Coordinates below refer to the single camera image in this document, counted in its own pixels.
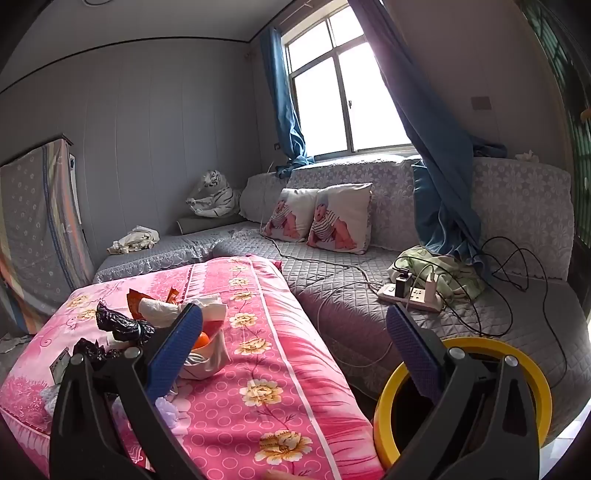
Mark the white power strip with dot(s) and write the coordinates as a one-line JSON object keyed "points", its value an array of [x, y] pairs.
{"points": [[415, 300]]}

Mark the dark green metal door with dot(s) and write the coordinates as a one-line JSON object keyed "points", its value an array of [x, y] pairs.
{"points": [[568, 115]]}

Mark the long blue curtain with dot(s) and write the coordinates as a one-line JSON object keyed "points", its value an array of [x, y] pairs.
{"points": [[434, 194]]}

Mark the white tissue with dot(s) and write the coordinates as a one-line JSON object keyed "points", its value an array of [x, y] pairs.
{"points": [[157, 311]]}

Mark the white tissue wad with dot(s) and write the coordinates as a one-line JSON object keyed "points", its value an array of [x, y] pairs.
{"points": [[526, 156]]}

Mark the wall switch plate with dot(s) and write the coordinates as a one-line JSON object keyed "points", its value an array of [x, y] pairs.
{"points": [[481, 102]]}

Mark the pink floral blanket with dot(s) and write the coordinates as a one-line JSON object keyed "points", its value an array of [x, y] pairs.
{"points": [[277, 346]]}

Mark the striped cloth covered furniture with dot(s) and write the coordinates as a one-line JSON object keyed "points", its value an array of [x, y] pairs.
{"points": [[41, 230]]}

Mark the black plastic bag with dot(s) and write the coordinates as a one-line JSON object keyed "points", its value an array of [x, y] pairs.
{"points": [[90, 350], [117, 323]]}

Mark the orange snack wrapper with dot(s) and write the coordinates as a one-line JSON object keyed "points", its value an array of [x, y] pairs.
{"points": [[135, 300]]}

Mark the white charger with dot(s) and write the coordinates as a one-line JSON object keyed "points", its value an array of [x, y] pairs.
{"points": [[431, 284]]}

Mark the crumpled cream cloth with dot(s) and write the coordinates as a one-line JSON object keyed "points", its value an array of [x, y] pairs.
{"points": [[134, 240]]}

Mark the orange tangerine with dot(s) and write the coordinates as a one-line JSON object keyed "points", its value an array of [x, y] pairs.
{"points": [[203, 340]]}

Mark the white foam net sleeve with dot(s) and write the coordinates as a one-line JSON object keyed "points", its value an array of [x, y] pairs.
{"points": [[167, 410]]}

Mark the white plastic bag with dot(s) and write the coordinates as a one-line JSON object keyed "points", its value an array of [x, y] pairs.
{"points": [[210, 362]]}

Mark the black charger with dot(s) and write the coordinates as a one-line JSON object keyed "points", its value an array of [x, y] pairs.
{"points": [[404, 281]]}

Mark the sliding glass window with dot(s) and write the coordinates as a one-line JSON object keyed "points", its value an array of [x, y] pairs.
{"points": [[355, 92]]}

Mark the yellow rimmed trash bin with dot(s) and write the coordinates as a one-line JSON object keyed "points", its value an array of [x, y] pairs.
{"points": [[383, 424]]}

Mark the grey quilted corner sofa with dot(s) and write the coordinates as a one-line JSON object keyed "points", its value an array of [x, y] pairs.
{"points": [[346, 286]]}

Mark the short blue curtain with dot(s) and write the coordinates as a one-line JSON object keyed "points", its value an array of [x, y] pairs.
{"points": [[281, 101]]}

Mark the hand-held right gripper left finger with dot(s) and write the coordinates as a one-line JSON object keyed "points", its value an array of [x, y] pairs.
{"points": [[178, 350]]}

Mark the grey bolster pillow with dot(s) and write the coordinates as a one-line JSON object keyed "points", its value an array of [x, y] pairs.
{"points": [[198, 225]]}

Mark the light green cloth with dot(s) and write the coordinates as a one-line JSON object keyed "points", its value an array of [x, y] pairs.
{"points": [[455, 277]]}

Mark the white tiger plush toy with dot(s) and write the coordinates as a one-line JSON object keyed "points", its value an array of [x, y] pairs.
{"points": [[214, 196]]}

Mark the baby print pillow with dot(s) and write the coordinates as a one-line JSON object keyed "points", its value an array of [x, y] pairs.
{"points": [[339, 221], [286, 217]]}

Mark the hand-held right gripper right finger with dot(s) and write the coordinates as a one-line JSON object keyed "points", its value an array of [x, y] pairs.
{"points": [[411, 350]]}

